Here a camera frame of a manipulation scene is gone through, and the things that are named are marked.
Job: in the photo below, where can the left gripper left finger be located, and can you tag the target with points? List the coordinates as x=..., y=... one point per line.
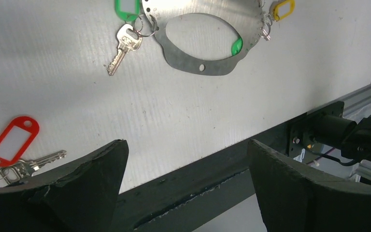
x=79, y=196

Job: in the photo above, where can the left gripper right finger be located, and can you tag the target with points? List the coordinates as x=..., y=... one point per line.
x=294, y=197

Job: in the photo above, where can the red tag key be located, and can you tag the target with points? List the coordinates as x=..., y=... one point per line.
x=15, y=139

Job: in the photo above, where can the green tag key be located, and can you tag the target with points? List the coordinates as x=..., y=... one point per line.
x=129, y=37

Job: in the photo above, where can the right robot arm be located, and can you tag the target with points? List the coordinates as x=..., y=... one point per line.
x=351, y=138

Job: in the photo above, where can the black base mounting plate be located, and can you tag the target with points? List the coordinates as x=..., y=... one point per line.
x=186, y=198

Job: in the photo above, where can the green tag on plate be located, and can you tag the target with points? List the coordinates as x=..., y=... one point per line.
x=237, y=46

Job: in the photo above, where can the yellow tag on plate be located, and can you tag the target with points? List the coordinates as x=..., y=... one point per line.
x=281, y=9

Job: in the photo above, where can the aluminium front rail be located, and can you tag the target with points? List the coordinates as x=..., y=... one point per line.
x=357, y=105

